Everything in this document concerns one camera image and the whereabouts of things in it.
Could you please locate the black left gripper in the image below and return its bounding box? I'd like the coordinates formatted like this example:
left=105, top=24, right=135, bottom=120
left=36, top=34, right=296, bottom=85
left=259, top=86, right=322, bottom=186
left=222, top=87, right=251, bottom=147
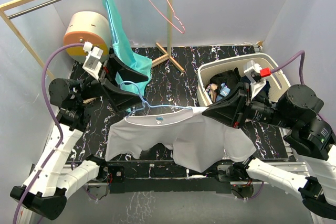
left=77, top=55, right=149, bottom=111

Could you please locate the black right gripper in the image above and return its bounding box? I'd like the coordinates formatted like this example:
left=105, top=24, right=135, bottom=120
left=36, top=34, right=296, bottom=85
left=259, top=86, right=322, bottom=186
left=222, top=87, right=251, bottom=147
left=201, top=81, right=294, bottom=128

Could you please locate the blue hanger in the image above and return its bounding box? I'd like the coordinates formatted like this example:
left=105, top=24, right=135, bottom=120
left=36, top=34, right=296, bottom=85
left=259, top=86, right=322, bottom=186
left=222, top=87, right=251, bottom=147
left=119, top=81, right=192, bottom=117
left=103, top=0, right=119, bottom=44

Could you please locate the black t shirt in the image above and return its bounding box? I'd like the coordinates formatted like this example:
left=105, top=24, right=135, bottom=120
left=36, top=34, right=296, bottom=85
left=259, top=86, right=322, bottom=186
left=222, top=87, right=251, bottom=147
left=206, top=68, right=241, bottom=103

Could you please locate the white t shirt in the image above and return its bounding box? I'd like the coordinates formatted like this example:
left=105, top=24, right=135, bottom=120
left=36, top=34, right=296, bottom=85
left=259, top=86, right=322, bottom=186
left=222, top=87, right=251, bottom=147
left=105, top=107, right=256, bottom=173

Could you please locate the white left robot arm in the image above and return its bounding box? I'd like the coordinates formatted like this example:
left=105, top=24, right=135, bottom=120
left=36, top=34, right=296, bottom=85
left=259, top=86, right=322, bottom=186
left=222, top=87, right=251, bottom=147
left=10, top=54, right=149, bottom=220

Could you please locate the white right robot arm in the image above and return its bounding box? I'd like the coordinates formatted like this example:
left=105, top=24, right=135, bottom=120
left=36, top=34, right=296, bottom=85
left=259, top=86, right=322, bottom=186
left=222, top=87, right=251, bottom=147
left=202, top=82, right=335, bottom=219

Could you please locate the teal t shirt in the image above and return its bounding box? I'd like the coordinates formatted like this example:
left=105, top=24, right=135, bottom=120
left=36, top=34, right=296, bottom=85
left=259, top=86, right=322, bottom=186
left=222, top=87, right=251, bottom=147
left=109, top=0, right=152, bottom=96

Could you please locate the blue hanger under teal shirt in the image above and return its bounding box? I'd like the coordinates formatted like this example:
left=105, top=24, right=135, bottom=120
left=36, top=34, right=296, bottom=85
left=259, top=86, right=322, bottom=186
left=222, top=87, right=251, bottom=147
left=103, top=0, right=119, bottom=44

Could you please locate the navy blue garment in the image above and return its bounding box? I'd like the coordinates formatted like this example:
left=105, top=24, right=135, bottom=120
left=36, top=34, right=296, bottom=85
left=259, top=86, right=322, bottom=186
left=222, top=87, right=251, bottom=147
left=240, top=76, right=270, bottom=99

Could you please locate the cream plastic laundry basket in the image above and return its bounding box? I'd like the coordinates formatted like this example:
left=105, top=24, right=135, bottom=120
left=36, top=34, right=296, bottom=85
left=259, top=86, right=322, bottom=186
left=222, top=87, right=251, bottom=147
left=197, top=53, right=290, bottom=106

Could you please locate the cream round drawer cabinet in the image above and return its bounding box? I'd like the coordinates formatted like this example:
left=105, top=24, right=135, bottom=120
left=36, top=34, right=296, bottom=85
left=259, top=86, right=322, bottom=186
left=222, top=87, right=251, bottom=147
left=63, top=11, right=112, bottom=62

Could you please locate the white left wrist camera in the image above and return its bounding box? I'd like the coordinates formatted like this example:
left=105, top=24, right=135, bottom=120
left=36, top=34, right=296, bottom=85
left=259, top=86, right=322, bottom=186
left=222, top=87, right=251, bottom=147
left=82, top=41, right=103, bottom=80

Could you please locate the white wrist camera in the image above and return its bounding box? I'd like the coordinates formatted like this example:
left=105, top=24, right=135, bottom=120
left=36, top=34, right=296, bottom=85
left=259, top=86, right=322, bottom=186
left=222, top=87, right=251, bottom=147
left=82, top=41, right=103, bottom=80
left=243, top=60, right=271, bottom=100

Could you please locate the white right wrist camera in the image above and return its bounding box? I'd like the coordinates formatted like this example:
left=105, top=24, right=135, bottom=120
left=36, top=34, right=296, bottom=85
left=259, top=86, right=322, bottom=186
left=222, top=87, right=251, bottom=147
left=243, top=60, right=271, bottom=100

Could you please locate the wooden clothes rack frame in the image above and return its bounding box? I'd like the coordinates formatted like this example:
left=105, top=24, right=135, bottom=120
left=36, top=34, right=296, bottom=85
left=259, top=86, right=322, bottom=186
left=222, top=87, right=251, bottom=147
left=0, top=0, right=185, bottom=80

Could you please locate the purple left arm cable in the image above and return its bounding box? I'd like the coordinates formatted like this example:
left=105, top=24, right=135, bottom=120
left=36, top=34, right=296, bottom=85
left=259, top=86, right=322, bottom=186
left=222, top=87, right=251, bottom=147
left=12, top=44, right=85, bottom=224

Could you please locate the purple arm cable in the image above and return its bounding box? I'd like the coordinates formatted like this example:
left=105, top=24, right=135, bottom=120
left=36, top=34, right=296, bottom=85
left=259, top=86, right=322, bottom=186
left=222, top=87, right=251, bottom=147
left=12, top=44, right=85, bottom=224
left=246, top=49, right=336, bottom=200

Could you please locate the aluminium base frame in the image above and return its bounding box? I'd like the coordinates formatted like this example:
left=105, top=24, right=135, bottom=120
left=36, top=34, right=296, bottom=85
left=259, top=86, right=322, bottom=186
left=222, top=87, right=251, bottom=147
left=19, top=161, right=325, bottom=224

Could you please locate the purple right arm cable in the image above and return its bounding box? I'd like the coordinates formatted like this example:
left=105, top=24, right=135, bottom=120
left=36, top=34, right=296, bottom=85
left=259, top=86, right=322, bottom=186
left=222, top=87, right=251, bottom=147
left=246, top=49, right=336, bottom=200

